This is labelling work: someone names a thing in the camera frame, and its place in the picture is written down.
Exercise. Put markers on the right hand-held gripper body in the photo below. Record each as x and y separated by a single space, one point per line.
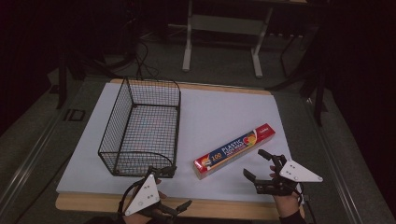
295 172

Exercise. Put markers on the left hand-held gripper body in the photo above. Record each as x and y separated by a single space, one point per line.
144 194

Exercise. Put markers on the red and blue plastic wrap box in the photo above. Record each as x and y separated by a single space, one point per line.
232 152

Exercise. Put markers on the person's left hand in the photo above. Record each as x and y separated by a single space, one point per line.
138 218

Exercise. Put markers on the person's right hand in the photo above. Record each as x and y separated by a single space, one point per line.
288 203

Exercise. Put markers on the white table mat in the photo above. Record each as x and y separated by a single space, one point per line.
218 124

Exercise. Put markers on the black tripod stand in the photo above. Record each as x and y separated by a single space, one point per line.
308 77

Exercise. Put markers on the black metal stand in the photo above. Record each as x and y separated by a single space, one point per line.
63 77

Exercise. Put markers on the grey floor rail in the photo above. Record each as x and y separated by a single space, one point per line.
29 161
334 161

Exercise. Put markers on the black floor bracket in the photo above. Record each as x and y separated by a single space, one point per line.
74 115

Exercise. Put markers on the white metal table frame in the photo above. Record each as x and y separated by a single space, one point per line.
224 25

